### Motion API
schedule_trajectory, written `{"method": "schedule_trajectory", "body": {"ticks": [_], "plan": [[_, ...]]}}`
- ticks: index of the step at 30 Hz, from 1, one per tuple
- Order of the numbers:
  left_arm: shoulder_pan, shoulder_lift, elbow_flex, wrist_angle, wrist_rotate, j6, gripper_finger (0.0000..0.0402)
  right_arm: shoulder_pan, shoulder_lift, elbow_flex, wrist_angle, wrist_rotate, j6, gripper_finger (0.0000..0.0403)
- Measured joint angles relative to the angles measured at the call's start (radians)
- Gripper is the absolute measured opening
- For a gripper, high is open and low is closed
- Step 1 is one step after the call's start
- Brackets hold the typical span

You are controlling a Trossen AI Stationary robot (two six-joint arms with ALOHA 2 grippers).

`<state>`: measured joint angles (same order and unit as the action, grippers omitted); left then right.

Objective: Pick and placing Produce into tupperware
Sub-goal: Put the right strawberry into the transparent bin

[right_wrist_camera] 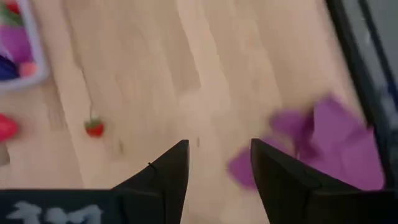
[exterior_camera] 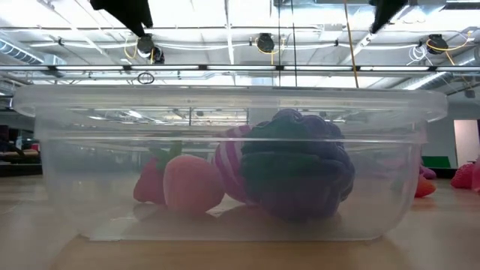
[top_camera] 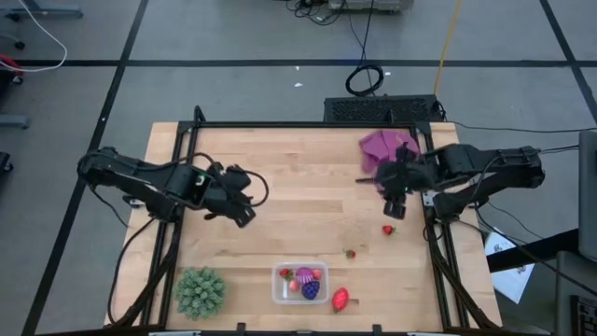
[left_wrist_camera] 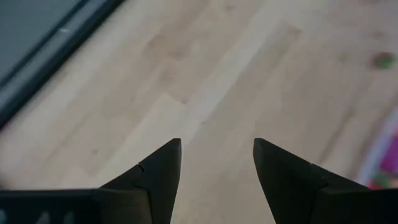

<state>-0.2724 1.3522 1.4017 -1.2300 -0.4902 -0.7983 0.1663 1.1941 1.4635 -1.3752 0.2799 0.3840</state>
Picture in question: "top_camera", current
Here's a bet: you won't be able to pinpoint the black left base cable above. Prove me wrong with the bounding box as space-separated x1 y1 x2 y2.
107 217 158 326

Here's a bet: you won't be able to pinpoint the green spiky artificial plant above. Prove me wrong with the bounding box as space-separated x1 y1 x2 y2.
174 266 229 321

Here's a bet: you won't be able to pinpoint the purple toy grape bunch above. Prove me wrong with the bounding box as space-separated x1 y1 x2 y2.
301 280 322 301

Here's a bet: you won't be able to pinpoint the grey monitor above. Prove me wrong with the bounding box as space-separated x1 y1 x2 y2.
577 130 597 262

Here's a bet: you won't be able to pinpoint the large red toy strawberry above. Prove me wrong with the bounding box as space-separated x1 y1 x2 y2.
331 287 351 314

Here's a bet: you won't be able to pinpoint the coiled black cable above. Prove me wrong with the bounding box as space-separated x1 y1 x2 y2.
344 63 385 98

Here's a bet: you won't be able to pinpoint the grey furniture base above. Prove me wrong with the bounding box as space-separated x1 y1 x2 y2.
0 0 85 21

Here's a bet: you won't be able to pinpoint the tangled black cables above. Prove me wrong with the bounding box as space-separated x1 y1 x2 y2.
284 0 344 27

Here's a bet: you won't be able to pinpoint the yellow cable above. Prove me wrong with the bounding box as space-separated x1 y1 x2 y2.
433 0 464 98

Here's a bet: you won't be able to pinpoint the black perforated computer case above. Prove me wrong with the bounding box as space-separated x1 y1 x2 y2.
323 94 444 125

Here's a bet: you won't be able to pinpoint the black aluminium table frame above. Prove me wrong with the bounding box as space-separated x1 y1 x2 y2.
106 105 503 336

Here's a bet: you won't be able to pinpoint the white paper sheet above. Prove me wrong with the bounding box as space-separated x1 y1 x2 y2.
484 227 536 305

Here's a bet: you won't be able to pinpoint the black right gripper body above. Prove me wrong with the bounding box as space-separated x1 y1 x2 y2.
375 142 423 221

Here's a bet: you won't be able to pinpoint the clear plastic tupperware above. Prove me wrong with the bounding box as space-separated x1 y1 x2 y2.
271 260 330 306

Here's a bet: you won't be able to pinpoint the purple cloth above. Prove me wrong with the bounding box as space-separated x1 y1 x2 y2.
358 129 421 197

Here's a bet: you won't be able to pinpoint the thin black floor cable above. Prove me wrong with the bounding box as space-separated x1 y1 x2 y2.
361 0 376 66
450 119 597 135

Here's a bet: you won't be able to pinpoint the red wheeled base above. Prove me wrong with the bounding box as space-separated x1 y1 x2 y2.
0 52 24 78

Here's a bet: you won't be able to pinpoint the white cable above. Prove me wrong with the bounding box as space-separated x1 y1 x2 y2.
0 0 69 74

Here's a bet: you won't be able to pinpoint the grey equipment box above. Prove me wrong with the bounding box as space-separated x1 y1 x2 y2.
328 0 415 13

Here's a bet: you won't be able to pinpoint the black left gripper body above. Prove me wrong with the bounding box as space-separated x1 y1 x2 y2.
204 162 257 230

